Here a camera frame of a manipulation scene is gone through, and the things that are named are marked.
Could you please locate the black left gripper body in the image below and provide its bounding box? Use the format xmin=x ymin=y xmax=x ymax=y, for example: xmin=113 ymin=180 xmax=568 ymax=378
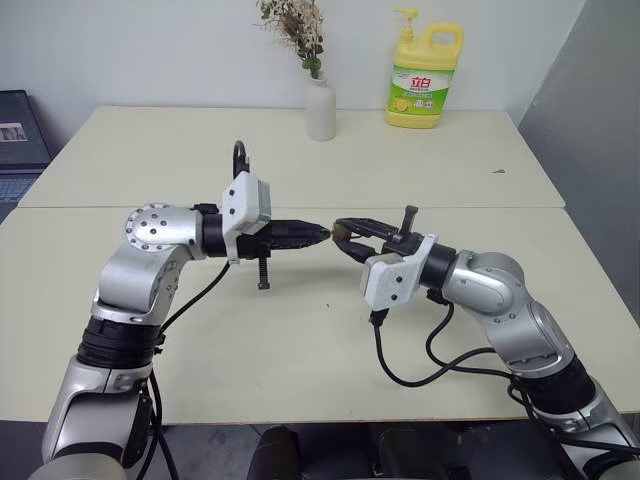
xmin=237 ymin=221 xmax=282 ymax=292

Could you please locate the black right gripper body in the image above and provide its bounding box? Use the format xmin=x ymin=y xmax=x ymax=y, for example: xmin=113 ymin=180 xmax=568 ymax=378
xmin=381 ymin=204 xmax=429 ymax=258

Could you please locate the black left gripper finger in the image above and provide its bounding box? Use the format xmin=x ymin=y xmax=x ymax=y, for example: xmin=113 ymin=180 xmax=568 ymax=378
xmin=277 ymin=218 xmax=332 ymax=237
xmin=277 ymin=234 xmax=331 ymax=251

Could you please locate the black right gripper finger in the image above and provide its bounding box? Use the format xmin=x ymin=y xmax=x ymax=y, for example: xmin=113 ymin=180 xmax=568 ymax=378
xmin=336 ymin=239 xmax=386 ymax=264
xmin=335 ymin=216 xmax=402 ymax=242

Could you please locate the white ceramic vase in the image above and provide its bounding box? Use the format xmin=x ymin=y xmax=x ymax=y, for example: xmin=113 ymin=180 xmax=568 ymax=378
xmin=305 ymin=77 xmax=338 ymax=142

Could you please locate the yellow dish soap bottle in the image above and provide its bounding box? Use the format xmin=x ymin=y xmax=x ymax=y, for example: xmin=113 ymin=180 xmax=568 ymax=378
xmin=384 ymin=6 xmax=465 ymax=130

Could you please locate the dried flower bunch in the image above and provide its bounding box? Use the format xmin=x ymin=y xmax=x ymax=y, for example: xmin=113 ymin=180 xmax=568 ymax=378
xmin=254 ymin=0 xmax=326 ymax=80

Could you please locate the grey partition panel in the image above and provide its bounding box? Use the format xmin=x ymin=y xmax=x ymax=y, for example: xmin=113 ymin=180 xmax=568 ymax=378
xmin=516 ymin=0 xmax=640 ymax=416

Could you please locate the dark rounded shape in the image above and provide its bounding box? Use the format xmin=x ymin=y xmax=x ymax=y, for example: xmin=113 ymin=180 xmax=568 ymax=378
xmin=247 ymin=424 xmax=302 ymax=480

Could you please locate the dark laptop computer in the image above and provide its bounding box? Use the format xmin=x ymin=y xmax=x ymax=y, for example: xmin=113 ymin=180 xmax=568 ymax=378
xmin=0 ymin=89 xmax=54 ymax=204

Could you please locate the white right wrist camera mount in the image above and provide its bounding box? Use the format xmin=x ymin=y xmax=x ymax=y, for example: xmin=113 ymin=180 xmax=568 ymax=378
xmin=361 ymin=233 xmax=441 ymax=308

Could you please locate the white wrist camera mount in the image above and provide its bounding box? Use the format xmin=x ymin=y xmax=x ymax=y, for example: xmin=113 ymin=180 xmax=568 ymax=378
xmin=221 ymin=171 xmax=273 ymax=264
xmin=361 ymin=233 xmax=441 ymax=308

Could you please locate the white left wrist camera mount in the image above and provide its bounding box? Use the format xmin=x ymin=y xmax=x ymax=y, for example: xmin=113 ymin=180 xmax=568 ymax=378
xmin=221 ymin=171 xmax=273 ymax=264

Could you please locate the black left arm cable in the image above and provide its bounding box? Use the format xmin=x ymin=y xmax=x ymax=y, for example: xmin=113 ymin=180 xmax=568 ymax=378
xmin=144 ymin=140 xmax=252 ymax=480

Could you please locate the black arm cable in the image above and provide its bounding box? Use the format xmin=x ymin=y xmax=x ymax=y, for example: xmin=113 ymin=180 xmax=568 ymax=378
xmin=144 ymin=140 xmax=252 ymax=480
xmin=368 ymin=292 xmax=551 ymax=416

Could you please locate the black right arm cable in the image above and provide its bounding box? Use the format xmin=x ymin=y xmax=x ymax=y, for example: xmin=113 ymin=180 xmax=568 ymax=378
xmin=368 ymin=292 xmax=551 ymax=416

